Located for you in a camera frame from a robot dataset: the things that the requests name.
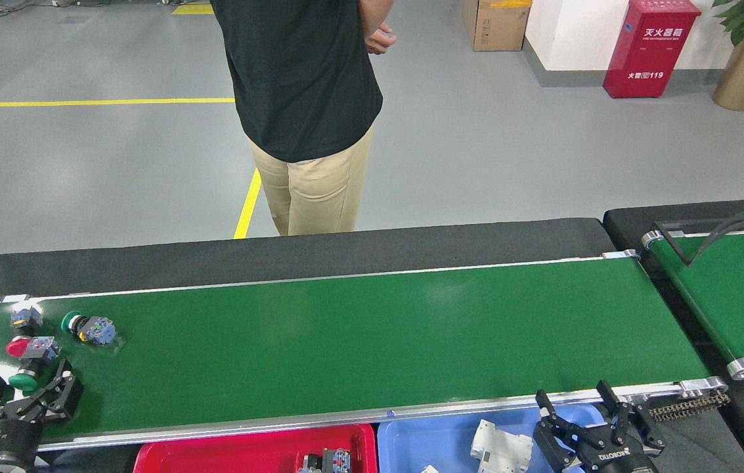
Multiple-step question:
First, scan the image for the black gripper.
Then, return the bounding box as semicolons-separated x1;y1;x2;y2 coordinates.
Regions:
0;358;83;465
533;380;668;473

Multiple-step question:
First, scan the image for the blue plastic tray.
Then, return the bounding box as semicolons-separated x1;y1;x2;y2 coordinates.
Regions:
377;402;609;473

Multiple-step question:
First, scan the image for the green feeder conveyor belt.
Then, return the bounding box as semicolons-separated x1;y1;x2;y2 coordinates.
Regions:
641;227;744;380

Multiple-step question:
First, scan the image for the red plastic tray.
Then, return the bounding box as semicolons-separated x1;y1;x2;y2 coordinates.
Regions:
133;424;378;473

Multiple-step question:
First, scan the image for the long green conveyor belt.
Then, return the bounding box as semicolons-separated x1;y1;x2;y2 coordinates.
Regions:
0;250;729;454

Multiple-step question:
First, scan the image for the person's left hand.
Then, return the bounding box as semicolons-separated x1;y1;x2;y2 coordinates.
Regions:
365;22;397;55

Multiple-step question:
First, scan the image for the red fire extinguisher cabinet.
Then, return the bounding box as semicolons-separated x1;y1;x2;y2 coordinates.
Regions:
603;0;702;99

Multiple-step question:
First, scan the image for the person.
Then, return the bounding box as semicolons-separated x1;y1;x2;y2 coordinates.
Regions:
211;0;397;236

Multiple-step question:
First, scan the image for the brown cardboard box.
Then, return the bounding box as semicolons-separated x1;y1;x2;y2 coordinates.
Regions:
463;0;533;52

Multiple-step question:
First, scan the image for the conveyor drive chain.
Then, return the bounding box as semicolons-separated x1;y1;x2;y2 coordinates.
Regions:
647;392;732;422

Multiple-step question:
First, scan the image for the black guide frame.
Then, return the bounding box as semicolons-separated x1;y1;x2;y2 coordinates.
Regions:
654;217;744;267

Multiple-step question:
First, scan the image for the black cable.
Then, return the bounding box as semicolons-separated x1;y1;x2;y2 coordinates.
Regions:
690;200;744;263

